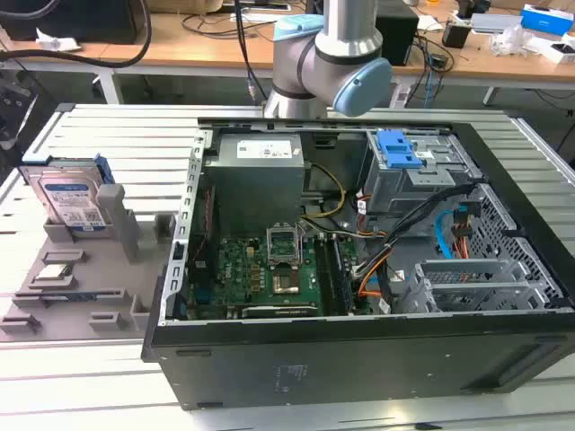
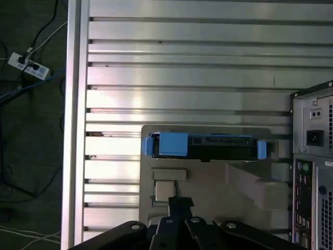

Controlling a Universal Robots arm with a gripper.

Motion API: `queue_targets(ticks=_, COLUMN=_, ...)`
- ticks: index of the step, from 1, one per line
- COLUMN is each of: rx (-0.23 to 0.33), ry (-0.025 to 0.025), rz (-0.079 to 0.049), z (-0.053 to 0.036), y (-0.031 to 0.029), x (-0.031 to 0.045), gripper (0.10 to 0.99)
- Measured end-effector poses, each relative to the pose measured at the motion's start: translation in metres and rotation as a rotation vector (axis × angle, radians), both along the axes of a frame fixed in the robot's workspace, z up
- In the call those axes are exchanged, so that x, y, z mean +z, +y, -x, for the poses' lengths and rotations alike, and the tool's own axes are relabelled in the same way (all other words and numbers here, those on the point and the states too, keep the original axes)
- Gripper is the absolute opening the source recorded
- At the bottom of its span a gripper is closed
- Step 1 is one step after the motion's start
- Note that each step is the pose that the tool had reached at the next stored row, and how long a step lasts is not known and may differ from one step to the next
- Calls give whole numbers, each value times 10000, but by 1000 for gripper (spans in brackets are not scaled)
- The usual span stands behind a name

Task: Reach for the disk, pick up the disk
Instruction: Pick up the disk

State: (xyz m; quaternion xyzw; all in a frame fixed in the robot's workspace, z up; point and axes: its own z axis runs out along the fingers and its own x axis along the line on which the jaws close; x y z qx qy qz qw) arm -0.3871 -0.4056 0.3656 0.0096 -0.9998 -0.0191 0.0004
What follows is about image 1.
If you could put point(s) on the hard disk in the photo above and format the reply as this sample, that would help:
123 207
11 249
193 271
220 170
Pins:
67 193

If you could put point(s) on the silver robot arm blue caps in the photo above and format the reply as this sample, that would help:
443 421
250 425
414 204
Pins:
323 58

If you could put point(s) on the metal disk bay cage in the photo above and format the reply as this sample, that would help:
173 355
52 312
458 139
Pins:
404 188

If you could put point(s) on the crumpled white paper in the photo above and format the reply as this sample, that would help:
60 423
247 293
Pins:
56 42

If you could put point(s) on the large black box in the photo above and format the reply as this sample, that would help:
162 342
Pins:
67 20

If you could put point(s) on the silver CPU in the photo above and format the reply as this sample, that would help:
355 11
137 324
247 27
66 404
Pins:
50 271

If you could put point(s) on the grey parts rack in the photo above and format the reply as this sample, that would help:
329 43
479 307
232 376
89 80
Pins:
112 274

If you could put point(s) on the blue RAM stick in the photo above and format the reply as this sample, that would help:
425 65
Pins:
67 296

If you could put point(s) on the wooden desk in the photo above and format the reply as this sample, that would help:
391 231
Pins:
202 49

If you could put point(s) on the grey power supply unit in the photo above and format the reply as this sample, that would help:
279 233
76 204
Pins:
256 188

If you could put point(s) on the green motherboard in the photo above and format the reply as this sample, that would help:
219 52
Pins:
242 274

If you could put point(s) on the CPU socket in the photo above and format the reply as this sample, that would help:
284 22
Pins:
284 284

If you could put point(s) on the black graphics card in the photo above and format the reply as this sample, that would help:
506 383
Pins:
278 310

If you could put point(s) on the dark RAM stick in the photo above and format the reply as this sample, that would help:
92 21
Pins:
341 278

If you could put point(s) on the blue plastic bay latch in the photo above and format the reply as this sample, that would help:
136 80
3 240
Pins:
395 150

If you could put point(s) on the white power strip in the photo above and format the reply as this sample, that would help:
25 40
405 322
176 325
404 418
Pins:
400 94

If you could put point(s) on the black speaker box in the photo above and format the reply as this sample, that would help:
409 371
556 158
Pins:
397 36

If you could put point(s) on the black open PC case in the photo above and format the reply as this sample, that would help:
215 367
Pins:
359 368

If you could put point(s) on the black pen holder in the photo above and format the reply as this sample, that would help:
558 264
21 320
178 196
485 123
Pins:
456 35

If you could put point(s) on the grey flat case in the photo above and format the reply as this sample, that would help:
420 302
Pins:
494 22

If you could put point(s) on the clear plastic bags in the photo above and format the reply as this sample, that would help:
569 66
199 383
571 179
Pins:
507 40

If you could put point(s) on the blue cardboard box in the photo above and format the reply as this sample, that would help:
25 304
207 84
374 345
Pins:
545 18

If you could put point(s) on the white box with phone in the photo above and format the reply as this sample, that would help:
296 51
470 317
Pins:
557 49

